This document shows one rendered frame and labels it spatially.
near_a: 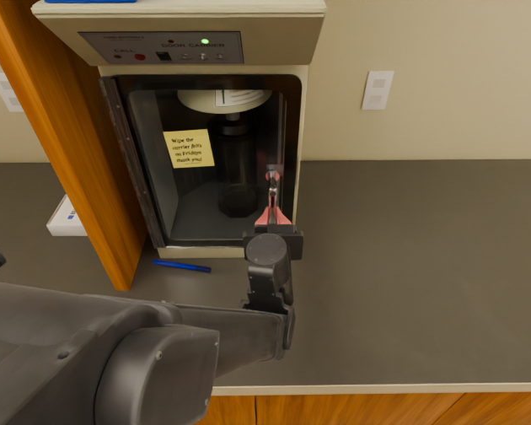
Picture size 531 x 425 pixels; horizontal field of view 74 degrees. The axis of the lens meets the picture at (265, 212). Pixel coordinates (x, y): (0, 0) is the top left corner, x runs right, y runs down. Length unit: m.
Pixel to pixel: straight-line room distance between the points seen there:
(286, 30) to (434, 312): 0.64
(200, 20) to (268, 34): 0.08
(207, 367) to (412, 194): 0.98
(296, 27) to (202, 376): 0.39
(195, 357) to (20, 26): 0.49
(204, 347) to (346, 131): 1.04
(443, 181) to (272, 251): 0.80
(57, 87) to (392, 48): 0.81
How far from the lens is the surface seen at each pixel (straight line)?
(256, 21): 0.45
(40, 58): 0.61
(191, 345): 0.16
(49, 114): 0.60
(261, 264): 0.47
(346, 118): 1.14
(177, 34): 0.49
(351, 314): 0.80
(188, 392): 0.17
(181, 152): 0.66
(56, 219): 1.04
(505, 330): 0.90
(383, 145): 1.23
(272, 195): 0.63
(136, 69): 0.61
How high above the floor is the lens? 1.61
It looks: 44 degrees down
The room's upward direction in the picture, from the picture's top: straight up
